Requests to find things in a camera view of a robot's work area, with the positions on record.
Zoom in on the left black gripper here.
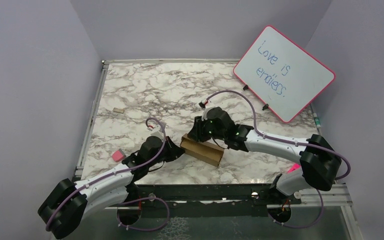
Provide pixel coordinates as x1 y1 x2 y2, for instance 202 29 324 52
147 135 185 168

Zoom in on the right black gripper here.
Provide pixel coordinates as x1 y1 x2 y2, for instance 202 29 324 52
187 114 226 143

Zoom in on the brown cardboard box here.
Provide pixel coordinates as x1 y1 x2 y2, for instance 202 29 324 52
180 134 225 167

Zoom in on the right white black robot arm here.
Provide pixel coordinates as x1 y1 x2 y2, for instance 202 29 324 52
187 107 342 204

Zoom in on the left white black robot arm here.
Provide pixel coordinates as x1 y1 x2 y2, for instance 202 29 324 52
37 136 185 240

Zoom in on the pink grey eraser block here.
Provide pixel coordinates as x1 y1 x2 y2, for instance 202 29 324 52
111 148 126 163

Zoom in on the black whiteboard clip lower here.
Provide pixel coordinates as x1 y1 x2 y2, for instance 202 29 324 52
261 103 269 111

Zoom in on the pink marker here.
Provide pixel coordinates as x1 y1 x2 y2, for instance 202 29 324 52
287 163 301 173

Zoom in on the pink framed whiteboard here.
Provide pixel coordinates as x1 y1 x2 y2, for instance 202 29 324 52
233 25 336 123

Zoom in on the green capped marker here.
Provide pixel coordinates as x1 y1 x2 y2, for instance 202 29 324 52
313 112 321 128

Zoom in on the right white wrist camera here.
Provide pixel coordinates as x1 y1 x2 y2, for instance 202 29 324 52
199 101 216 121

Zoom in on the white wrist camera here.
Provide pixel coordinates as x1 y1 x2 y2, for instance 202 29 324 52
199 101 216 121
150 128 166 142

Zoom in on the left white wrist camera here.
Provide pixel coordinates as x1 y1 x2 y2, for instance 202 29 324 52
150 128 166 142

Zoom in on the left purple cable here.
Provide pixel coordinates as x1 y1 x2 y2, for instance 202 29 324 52
45 117 171 233

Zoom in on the purple cable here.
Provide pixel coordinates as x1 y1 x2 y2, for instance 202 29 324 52
45 117 171 233
199 90 352 230

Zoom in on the aluminium table frame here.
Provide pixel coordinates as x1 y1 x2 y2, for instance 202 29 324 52
49 58 365 240

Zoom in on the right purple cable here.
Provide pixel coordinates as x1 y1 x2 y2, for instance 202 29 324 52
199 90 352 230

